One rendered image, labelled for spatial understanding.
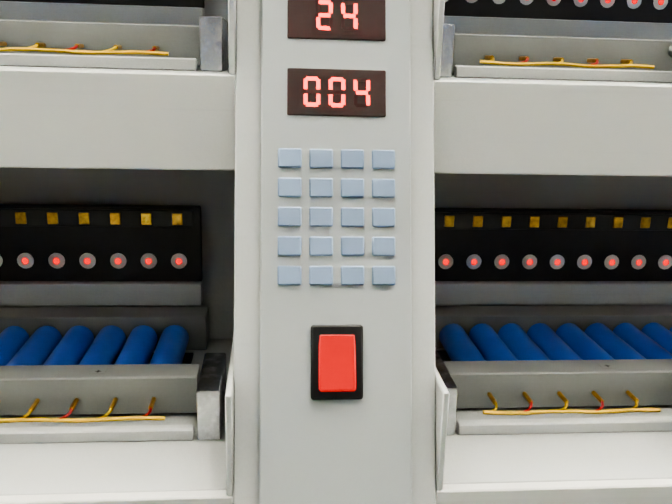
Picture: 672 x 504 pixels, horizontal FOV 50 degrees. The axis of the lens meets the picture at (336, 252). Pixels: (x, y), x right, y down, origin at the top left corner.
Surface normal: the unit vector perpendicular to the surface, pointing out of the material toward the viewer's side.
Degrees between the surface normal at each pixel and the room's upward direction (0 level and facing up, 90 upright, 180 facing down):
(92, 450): 18
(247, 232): 90
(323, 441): 90
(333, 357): 84
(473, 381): 108
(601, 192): 90
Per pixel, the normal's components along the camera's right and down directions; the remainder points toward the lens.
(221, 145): 0.08, 0.26
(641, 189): 0.09, -0.04
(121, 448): 0.03, -0.96
